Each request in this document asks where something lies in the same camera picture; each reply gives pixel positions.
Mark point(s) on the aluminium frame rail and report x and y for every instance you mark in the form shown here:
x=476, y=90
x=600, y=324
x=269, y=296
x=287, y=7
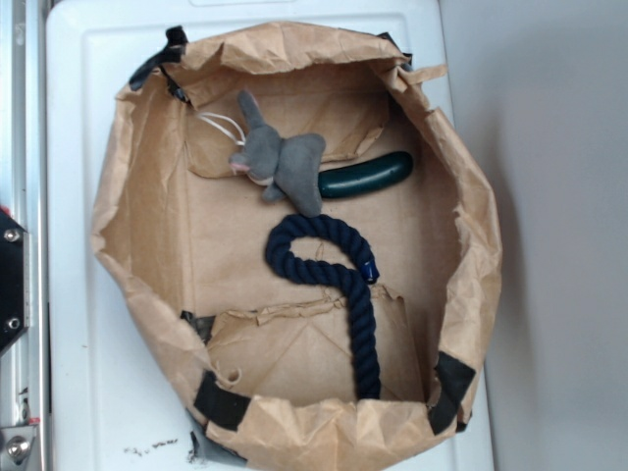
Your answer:
x=25, y=377

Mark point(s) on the brown paper lined box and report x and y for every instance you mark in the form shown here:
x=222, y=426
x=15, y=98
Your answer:
x=261, y=364

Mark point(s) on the black metal bracket plate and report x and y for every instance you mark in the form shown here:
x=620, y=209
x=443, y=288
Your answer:
x=14, y=280

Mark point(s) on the dark green toy cucumber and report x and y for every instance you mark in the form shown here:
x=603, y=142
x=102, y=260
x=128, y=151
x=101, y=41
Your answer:
x=366, y=177

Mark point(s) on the gray plush elephant toy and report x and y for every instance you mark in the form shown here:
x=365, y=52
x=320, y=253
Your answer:
x=286, y=167

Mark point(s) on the silver corner bracket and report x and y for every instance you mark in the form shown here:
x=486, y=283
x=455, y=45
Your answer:
x=17, y=444

